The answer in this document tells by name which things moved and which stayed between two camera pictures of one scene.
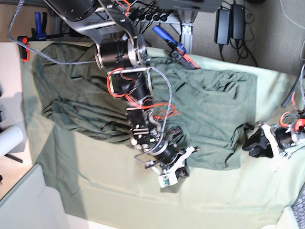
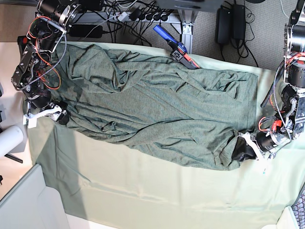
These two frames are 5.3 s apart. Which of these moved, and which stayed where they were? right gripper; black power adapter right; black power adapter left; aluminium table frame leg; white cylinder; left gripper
Moved: left gripper; right gripper
Stayed: aluminium table frame leg; black power adapter left; white cylinder; black power adapter right
